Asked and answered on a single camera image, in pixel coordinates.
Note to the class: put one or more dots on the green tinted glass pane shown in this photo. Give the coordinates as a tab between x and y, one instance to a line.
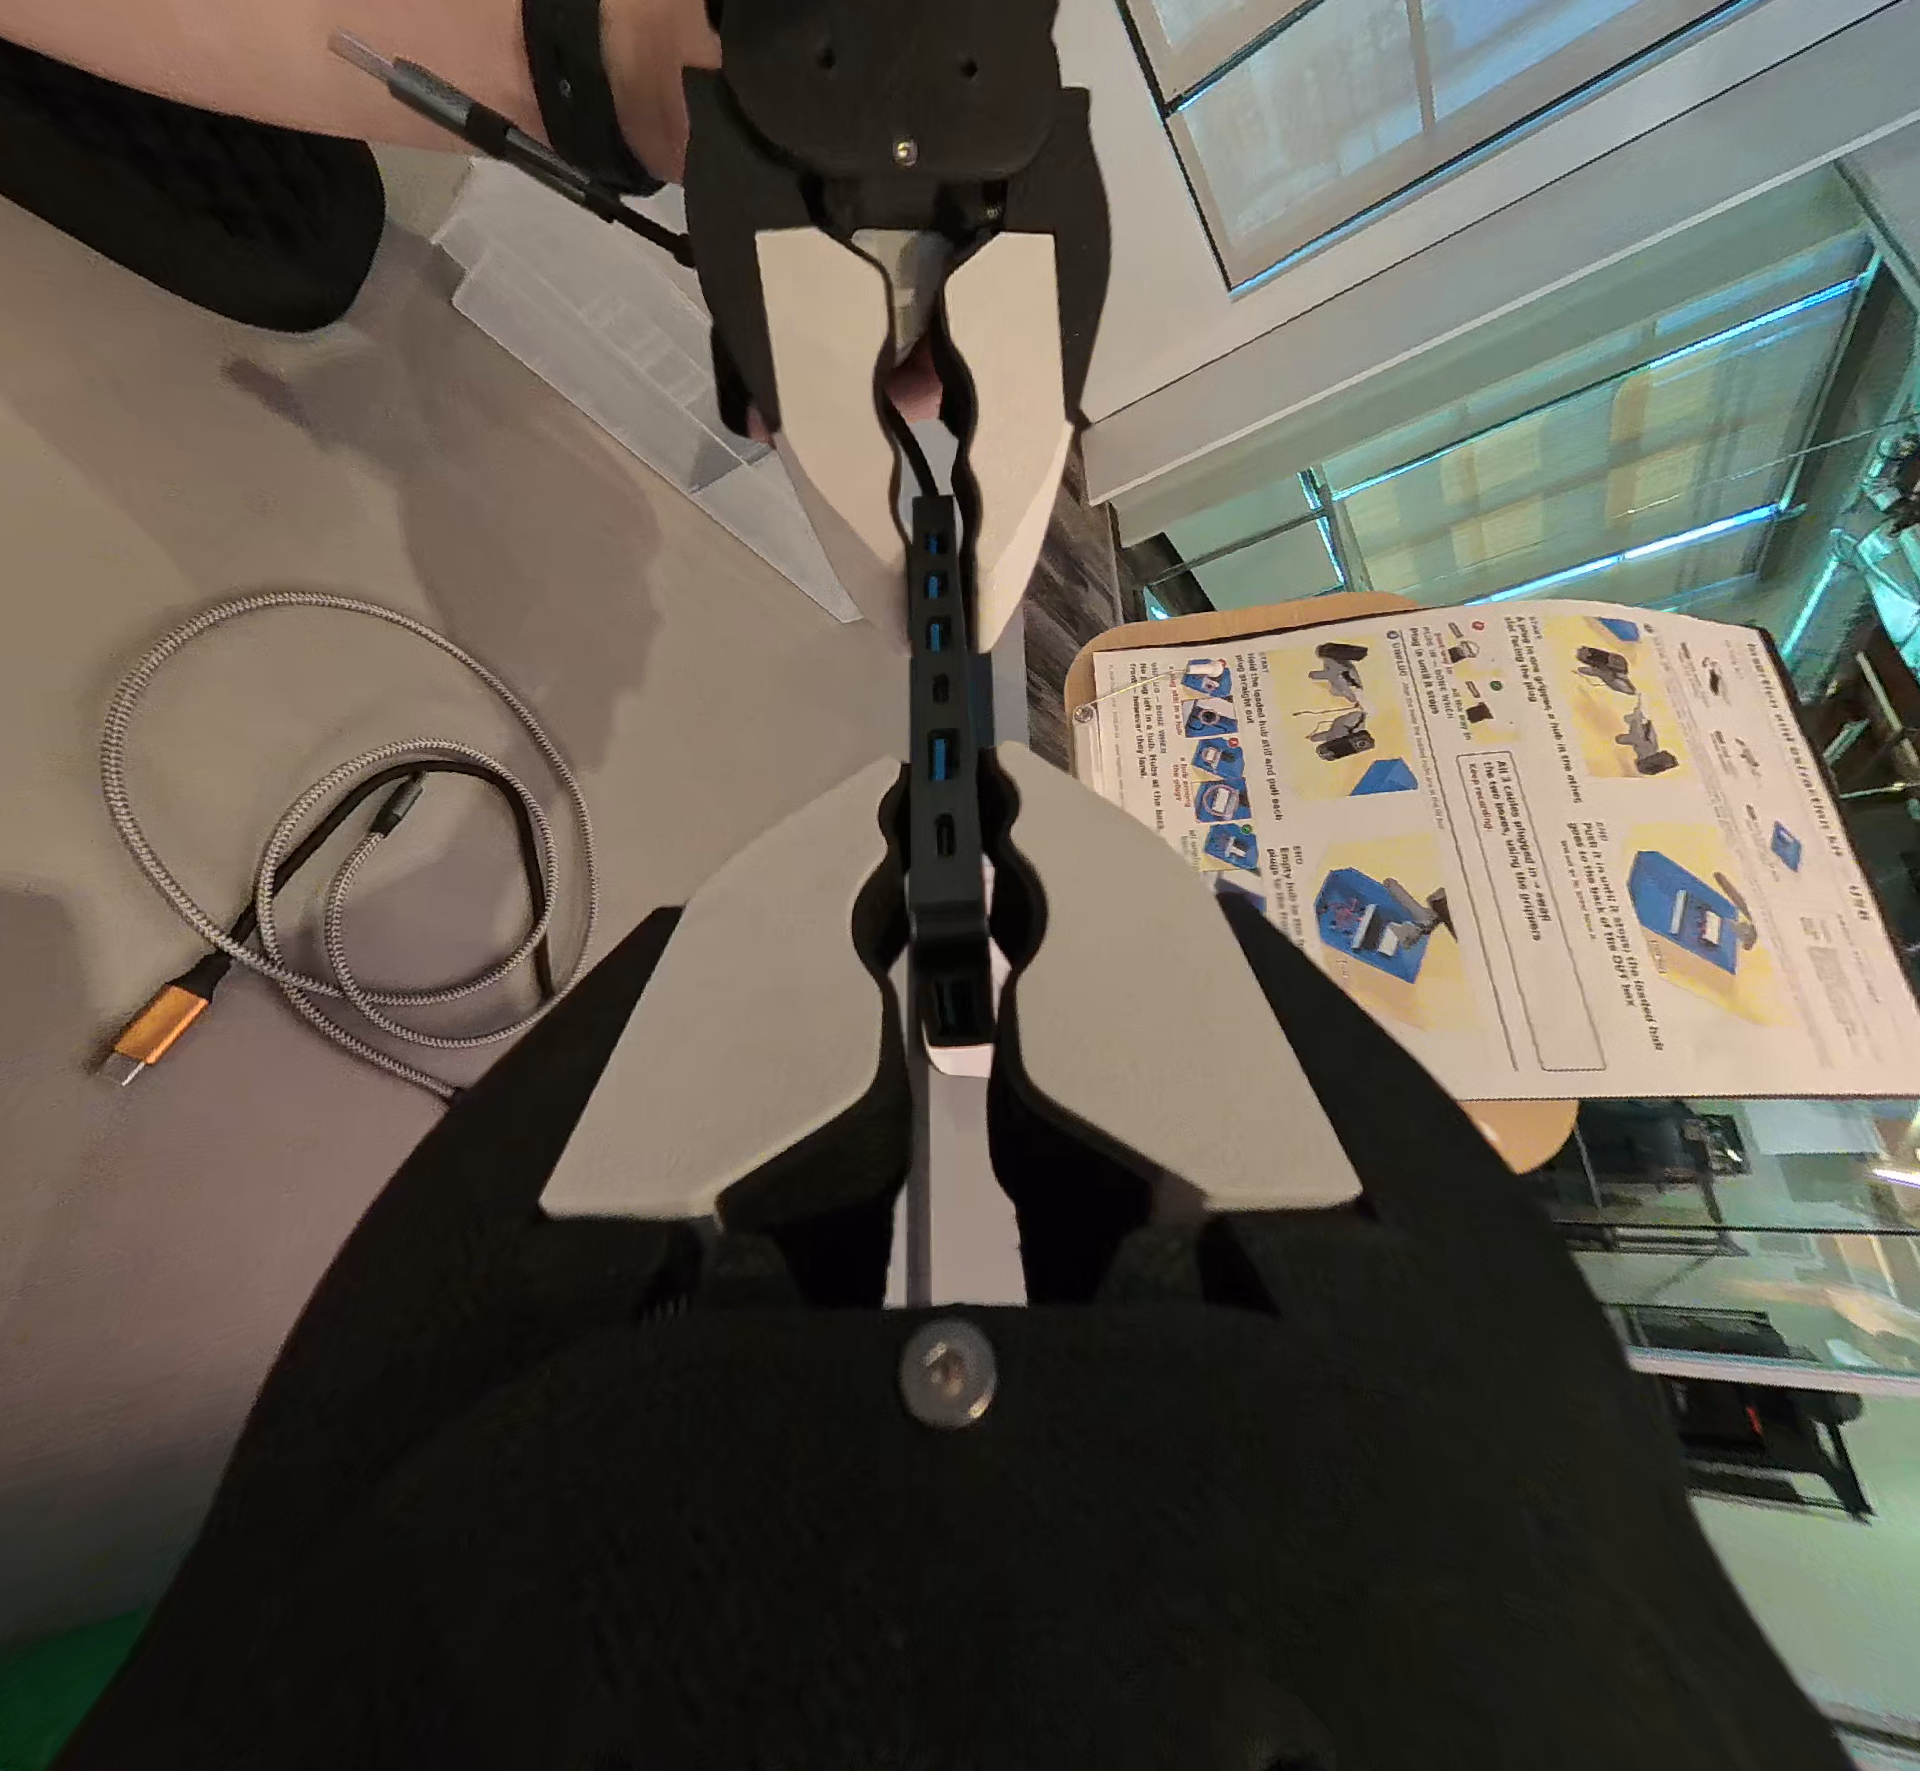
1577	451

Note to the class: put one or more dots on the clear plastic box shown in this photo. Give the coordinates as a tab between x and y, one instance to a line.
600	346

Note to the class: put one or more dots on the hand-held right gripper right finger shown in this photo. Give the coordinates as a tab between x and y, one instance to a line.
1155	1051

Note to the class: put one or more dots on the dark grey usb hub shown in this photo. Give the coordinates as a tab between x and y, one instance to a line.
948	692

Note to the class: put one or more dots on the wooden sheet board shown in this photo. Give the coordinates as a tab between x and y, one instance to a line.
1515	1134

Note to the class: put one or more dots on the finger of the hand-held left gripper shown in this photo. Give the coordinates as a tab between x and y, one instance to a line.
1021	377
819	362

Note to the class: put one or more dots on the large mullioned glass window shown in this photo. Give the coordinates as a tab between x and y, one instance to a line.
1501	1

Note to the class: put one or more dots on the person's left hand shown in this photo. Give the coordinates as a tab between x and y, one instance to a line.
660	17

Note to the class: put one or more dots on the printed instruction sheet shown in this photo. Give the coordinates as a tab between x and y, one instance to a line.
1501	827

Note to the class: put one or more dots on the black wristband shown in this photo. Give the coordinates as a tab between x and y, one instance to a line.
558	32

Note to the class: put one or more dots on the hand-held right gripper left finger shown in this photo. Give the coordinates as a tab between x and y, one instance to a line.
704	1051

